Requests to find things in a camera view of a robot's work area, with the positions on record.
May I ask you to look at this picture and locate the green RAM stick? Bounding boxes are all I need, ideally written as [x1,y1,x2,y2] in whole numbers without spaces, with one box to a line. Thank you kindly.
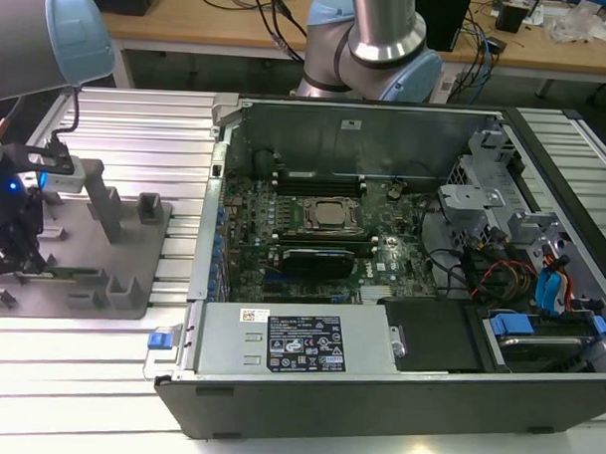
[40,264,99,283]

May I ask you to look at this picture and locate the RAM slot white clips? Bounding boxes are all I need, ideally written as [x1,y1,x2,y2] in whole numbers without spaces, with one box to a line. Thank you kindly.
[274,179,368,191]
[272,227,376,238]

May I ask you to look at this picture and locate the gray parts rack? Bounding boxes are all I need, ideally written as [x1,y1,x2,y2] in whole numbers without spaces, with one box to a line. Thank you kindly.
[0,153,176,324]

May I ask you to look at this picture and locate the silver power supply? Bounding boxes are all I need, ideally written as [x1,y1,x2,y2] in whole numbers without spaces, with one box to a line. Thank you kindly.
[190,300,404,380]

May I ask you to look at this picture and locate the CPU socket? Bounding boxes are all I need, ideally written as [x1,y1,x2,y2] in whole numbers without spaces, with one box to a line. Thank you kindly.
[299,194,369,237]

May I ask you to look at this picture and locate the black graphics card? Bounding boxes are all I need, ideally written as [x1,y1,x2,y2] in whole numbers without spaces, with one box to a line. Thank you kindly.
[269,243,357,281]

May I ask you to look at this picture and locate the silver CPU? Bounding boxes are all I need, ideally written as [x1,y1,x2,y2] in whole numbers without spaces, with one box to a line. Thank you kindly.
[315,201,349,226]

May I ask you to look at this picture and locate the metal socket cover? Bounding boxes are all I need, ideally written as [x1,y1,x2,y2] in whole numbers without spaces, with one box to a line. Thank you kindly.
[301,195,368,236]

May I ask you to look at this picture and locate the silver chipset heatsink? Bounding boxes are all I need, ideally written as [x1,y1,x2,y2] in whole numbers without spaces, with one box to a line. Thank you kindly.
[358,282,398,305]

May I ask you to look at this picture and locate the green motherboard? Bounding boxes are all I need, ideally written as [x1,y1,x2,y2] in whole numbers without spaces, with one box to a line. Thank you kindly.
[215,171,445,312]

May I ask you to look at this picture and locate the black open PC case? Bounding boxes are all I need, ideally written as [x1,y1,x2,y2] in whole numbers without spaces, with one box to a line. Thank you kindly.
[140,85,606,454]

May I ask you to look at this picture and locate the black plastic cover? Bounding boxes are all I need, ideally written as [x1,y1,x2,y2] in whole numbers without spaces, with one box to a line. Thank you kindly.
[374,295,487,376]

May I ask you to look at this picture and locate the metal drive cage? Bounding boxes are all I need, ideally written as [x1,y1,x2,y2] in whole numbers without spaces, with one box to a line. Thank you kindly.
[435,125,579,261]

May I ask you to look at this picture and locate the tall black device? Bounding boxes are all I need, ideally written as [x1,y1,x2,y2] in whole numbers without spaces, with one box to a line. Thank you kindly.
[413,0,473,54]

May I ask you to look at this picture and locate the blue disk carrier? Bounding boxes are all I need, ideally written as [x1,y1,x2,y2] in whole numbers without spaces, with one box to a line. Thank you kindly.
[483,312,596,376]

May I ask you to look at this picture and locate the small black box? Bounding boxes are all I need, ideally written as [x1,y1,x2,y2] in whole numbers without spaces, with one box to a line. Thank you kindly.
[494,0,540,33]

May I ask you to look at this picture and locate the clear plastic bags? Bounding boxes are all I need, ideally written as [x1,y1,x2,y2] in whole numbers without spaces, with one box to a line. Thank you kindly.
[545,3,606,48]

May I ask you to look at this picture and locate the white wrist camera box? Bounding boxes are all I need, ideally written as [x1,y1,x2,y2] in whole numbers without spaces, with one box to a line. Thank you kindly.
[0,140,86,193]

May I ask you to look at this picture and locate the black camera cable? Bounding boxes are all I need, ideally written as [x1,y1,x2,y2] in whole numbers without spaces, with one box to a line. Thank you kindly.
[50,81,83,153]

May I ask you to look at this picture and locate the red yellow power wires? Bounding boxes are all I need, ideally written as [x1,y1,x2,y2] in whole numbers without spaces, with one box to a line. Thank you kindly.
[467,257,539,304]

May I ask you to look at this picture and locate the blue flat data wire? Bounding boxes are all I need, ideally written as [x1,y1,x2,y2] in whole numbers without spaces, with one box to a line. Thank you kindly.
[535,264,571,318]

